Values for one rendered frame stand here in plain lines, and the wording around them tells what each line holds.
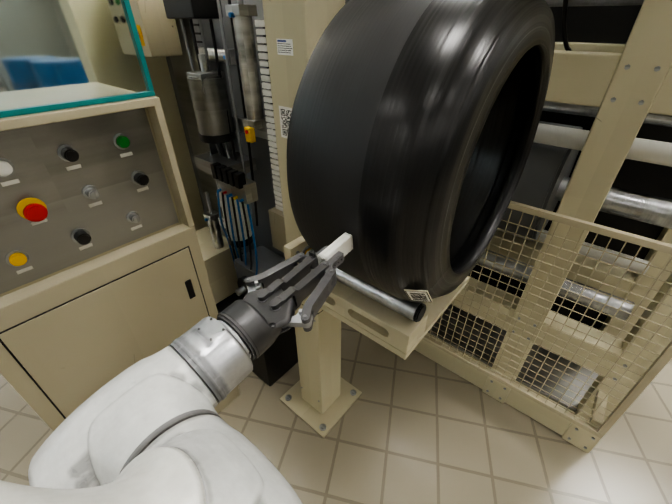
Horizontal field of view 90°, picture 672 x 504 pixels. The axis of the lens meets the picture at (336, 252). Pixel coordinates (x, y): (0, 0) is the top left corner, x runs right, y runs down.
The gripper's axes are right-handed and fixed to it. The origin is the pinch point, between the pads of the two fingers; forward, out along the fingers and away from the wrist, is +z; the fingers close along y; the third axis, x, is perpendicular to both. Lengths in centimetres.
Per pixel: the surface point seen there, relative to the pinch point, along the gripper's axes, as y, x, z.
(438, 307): -7.4, 36.5, 28.3
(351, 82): 3.8, -21.7, 11.0
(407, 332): -7.7, 27.9, 11.3
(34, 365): 64, 35, -47
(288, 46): 33.7, -21.8, 27.7
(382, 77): -0.9, -22.6, 11.8
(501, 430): -34, 121, 51
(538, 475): -51, 120, 43
